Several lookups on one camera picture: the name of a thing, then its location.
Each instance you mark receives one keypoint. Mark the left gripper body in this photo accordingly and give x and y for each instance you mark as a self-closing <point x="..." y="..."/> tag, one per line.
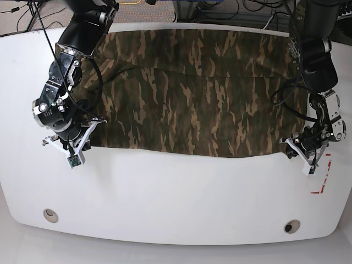
<point x="310" y="148"/>

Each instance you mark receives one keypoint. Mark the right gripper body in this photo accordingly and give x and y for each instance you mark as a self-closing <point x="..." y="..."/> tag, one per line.
<point x="77" y="136"/>

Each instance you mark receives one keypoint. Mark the camouflage t-shirt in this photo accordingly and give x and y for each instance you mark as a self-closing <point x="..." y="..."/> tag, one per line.
<point x="193" y="92"/>

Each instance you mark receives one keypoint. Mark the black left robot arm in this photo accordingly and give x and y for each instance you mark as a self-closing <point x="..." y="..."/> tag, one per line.
<point x="311" y="48"/>

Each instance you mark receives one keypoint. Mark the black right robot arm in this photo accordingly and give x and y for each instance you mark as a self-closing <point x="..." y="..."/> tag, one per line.
<point x="56" y="109"/>

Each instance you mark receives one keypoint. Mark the red tape rectangle marking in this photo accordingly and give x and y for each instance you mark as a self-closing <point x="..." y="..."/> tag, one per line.
<point x="317" y="181"/>

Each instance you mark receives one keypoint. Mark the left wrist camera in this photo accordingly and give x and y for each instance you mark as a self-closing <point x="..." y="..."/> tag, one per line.
<point x="308" y="170"/>

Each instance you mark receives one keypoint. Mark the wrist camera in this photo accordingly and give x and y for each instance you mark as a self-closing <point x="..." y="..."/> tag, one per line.
<point x="308" y="170"/>
<point x="75" y="161"/>

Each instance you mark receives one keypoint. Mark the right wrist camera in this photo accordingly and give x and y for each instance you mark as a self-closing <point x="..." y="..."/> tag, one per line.
<point x="75" y="161"/>

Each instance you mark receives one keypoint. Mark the right table cable grommet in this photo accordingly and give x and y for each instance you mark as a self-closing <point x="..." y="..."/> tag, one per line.
<point x="292" y="226"/>

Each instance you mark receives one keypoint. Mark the table cable grommet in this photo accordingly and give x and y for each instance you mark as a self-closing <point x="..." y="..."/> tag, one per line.
<point x="50" y="216"/>
<point x="292" y="226"/>

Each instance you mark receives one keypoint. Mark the left table cable grommet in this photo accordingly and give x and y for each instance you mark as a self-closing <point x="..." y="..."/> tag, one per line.
<point x="50" y="216"/>

